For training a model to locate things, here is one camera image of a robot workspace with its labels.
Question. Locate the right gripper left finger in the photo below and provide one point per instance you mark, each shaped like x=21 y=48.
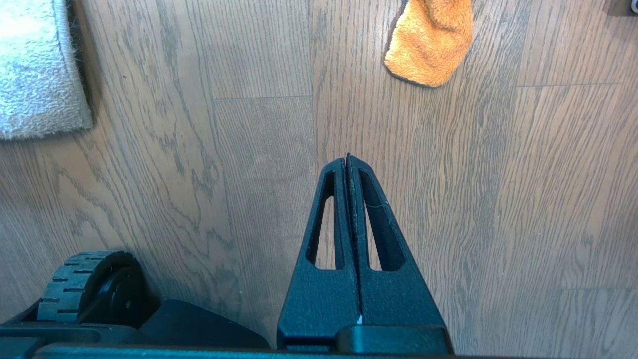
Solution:
x=319 y=299

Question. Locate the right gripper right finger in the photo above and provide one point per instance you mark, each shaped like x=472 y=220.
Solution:
x=398 y=299

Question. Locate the orange cloth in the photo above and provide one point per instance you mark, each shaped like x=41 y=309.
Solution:
x=428 y=45

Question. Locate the pale shaggy rug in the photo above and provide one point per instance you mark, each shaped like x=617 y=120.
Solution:
x=37 y=65

